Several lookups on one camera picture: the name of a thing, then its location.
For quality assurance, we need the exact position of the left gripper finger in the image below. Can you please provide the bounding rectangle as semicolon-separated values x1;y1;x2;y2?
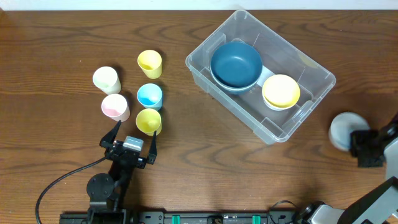
99;120;122;148
147;131;157;164

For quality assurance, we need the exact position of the light blue bowl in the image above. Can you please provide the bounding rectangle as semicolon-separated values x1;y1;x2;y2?
328;112;370;152

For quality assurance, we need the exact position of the white bowl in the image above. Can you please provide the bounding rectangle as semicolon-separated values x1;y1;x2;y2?
263;97;293;111

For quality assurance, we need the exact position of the yellow bowl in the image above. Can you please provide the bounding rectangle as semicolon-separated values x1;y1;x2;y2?
261;74;300;107

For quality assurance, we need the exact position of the dark blue bowl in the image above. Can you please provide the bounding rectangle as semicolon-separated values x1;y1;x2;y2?
211;73;260;95
210;42;262;88

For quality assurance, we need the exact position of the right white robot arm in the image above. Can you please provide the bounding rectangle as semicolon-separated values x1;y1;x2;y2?
295;116;397;224

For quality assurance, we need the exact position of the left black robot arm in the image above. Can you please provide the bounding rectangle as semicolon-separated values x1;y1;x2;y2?
86;121;158;213

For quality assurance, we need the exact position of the clear plastic storage container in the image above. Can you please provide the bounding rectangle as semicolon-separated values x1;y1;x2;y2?
185;10;336;144

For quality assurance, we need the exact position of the white label in container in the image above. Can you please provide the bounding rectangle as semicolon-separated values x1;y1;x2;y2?
256;66;275;86

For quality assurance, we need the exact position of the yellow cup near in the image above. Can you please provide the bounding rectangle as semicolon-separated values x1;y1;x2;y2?
136;108;162;136

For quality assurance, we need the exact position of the yellow cup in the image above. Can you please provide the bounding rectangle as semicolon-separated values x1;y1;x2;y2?
136;108;162;136
137;50;162;79

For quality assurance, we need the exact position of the pink cup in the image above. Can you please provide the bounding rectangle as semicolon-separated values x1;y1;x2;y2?
101;94;130;122

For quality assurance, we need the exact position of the light blue cup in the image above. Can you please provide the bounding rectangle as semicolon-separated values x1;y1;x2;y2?
137;83;163;111

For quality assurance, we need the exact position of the cream white cup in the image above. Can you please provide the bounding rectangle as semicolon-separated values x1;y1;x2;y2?
93;67;121;95

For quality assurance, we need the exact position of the yellow cup far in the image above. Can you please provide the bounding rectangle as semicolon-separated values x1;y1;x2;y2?
137;50;162;79

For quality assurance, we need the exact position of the left black cable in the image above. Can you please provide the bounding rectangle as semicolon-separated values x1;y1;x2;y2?
35;156;108;224

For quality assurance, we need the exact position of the black cable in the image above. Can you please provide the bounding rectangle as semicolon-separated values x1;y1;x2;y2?
35;156;108;224
267;200;301;224

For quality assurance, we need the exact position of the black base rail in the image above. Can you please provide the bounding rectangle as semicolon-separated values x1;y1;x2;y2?
59;210;306;224

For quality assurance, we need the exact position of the right black cable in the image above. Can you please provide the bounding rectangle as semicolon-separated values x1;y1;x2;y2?
267;200;301;224

